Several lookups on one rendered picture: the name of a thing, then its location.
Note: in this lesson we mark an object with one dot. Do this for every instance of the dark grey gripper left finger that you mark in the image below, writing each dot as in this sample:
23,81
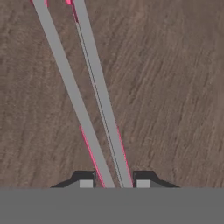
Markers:
83,178

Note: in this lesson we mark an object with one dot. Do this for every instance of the grey tongs with pink trim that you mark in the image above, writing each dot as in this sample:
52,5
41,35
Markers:
96,81

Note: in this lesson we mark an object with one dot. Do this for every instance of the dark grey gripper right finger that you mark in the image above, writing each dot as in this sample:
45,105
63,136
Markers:
144,176

